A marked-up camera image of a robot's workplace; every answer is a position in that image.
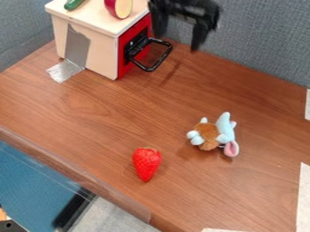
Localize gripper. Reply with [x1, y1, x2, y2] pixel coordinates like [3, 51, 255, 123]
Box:
[147, 0, 222, 52]

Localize red and yellow toy fruit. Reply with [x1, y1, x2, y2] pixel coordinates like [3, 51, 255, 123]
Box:
[102, 0, 135, 20]

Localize cream cabinet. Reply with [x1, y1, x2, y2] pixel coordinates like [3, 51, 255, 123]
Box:
[44, 0, 151, 82]

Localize green toy vegetable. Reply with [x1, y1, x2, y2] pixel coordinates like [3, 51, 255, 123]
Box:
[63, 0, 88, 11]

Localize brown and blue plush animal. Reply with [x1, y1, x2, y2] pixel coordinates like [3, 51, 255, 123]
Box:
[185, 111, 241, 159]

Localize silver tape strip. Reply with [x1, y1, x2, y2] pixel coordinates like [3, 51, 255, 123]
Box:
[44, 24, 92, 84]

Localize red toy strawberry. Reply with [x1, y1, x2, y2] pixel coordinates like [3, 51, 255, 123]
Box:
[131, 147, 164, 183]

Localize red drawer with black handle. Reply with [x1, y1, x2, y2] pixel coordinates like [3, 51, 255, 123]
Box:
[116, 13, 175, 81]

